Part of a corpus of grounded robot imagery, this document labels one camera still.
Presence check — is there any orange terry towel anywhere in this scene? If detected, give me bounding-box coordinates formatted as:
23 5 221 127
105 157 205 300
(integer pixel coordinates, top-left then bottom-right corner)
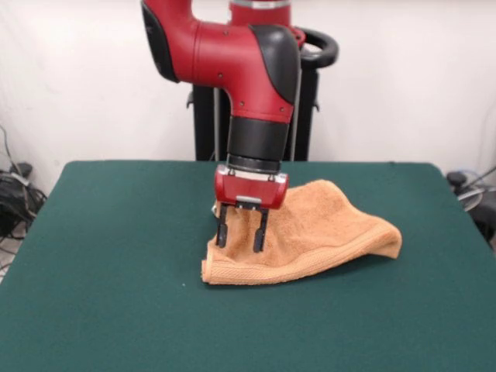
200 178 403 286

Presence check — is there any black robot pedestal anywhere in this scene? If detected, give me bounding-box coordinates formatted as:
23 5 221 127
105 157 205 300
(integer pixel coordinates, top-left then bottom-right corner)
185 26 340 163

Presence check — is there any dark green table cloth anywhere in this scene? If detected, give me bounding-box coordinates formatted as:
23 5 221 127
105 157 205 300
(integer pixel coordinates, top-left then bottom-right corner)
0 160 496 372

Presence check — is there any black cable tangle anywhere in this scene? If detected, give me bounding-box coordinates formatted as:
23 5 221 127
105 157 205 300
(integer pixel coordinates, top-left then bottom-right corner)
445 108 496 249
0 123 48 272

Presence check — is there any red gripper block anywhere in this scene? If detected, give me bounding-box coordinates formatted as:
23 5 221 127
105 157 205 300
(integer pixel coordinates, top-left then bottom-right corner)
214 170 291 253

